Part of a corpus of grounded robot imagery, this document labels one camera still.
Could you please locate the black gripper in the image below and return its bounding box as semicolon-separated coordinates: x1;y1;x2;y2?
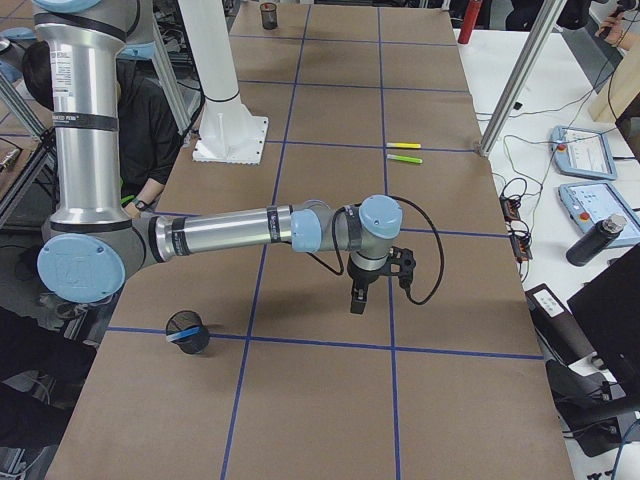
347;246;415;314

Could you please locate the blue highlighter pen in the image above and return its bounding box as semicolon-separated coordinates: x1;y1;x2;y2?
166;326;201;343

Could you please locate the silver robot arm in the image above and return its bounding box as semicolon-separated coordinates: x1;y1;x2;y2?
34;1;415;314

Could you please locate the green highlighter pen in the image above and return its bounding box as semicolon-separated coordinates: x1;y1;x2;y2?
386;154;423;165

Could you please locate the yellow highlighter pen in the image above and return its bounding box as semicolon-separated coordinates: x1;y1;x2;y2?
385;142;422;150

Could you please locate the orange usb hub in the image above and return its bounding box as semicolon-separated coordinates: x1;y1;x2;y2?
509;232;532;263
499;196;521;222

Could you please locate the near black mesh cup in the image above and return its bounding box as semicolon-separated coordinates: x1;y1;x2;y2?
165;310;210;355

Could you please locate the black mesh cup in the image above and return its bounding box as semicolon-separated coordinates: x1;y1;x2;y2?
259;2;278;30
165;310;210;355

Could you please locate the black white remote box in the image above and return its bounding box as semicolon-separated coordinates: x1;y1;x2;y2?
525;283;605;370

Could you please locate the lower teach pendant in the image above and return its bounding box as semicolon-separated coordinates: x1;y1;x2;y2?
558;180;639;248

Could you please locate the teach pendant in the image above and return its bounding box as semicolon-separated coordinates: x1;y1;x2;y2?
549;125;617;180
558;180;639;248

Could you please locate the black monitor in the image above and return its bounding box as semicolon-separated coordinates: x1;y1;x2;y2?
568;246;639;394

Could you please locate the dark water bottle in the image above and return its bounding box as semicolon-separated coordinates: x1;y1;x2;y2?
565;213;628;267

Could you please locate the upper teach pendant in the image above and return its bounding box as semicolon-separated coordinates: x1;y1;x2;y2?
549;125;617;180

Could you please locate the seated person in black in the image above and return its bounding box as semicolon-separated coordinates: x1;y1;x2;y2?
22;42;181;216

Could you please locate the far black mesh cup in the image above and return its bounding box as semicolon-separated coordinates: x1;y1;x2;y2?
259;2;278;30

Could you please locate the red bottle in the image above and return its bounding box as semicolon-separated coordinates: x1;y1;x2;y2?
457;0;482;45

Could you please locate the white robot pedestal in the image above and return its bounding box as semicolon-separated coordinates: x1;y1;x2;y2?
179;0;268;165

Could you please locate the aluminium frame post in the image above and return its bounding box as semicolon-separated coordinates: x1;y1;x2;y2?
478;0;566;158

